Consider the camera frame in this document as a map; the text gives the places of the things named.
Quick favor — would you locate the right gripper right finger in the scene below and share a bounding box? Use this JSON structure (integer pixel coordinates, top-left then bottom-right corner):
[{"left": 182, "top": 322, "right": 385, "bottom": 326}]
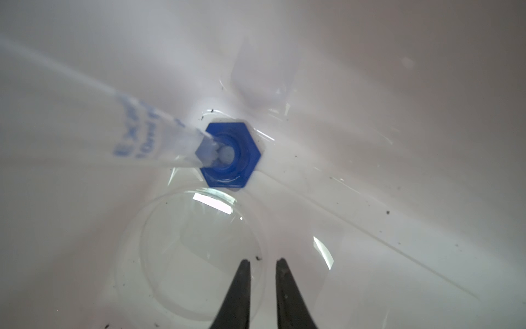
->
[{"left": 275, "top": 259, "right": 317, "bottom": 329}]

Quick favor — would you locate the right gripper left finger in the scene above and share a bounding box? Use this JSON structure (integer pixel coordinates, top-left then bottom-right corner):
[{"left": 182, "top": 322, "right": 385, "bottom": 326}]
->
[{"left": 210, "top": 259, "right": 251, "bottom": 329}]

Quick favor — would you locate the clear glass petri dish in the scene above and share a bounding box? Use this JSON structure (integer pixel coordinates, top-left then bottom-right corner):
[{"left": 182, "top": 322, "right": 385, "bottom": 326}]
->
[{"left": 115, "top": 187, "right": 267, "bottom": 328}]

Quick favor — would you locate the blue base measuring cylinder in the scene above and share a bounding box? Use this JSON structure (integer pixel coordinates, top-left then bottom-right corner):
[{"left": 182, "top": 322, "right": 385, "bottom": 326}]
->
[{"left": 1, "top": 37, "right": 262, "bottom": 189}]

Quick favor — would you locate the white plastic storage bin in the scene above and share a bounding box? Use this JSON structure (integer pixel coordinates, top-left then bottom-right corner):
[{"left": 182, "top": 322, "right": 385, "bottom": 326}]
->
[{"left": 1, "top": 1, "right": 525, "bottom": 328}]

